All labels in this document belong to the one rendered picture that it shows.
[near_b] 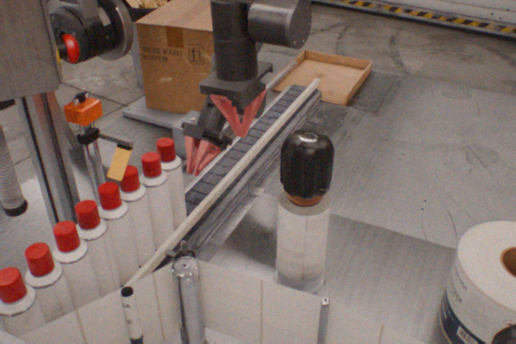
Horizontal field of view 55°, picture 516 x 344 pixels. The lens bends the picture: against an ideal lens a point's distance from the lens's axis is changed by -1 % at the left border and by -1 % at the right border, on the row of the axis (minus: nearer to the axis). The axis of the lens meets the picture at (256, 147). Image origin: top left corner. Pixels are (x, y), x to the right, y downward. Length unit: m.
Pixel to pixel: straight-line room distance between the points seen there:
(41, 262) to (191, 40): 0.82
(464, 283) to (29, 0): 0.70
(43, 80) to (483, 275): 0.66
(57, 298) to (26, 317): 0.06
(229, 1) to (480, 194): 0.87
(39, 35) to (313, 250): 0.52
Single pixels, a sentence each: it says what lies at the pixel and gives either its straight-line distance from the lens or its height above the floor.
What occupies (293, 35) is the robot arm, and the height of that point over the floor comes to 1.36.
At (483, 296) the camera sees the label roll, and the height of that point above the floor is 1.02.
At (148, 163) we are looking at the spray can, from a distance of 0.88.
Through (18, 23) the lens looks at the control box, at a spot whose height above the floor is 1.38.
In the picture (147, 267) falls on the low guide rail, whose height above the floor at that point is 0.91.
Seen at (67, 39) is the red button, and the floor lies 1.34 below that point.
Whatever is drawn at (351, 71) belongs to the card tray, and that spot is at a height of 0.83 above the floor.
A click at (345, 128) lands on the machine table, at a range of 1.48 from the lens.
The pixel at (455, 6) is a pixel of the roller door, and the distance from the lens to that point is 5.04.
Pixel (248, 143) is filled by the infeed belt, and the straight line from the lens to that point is 1.30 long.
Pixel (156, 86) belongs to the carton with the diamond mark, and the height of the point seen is 0.93.
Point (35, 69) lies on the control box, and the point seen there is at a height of 1.32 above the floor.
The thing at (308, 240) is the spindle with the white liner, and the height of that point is 1.01.
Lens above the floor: 1.57
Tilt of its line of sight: 33 degrees down
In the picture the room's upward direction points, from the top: straight up
